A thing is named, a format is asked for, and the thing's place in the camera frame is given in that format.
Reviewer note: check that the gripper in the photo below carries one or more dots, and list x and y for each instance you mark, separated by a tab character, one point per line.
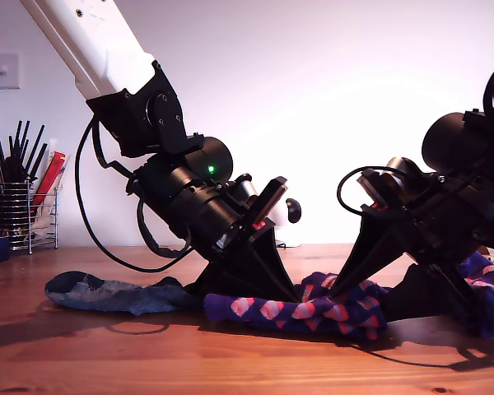
214	218

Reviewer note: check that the white round security camera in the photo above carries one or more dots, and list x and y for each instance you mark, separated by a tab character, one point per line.
292	210

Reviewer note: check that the grey dark-toed sock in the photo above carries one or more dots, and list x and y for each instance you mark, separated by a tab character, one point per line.
107	294

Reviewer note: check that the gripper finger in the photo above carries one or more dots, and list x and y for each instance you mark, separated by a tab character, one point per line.
366	247
389	259

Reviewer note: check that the white paper napkins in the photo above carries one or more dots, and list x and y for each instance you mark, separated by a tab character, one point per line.
45	224

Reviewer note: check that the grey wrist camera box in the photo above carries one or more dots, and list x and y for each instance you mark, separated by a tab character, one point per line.
403	168
247	189

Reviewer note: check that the red paper packet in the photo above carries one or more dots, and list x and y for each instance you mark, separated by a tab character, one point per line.
49	181

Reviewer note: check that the white wall light switch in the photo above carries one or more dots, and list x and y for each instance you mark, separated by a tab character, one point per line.
6	72

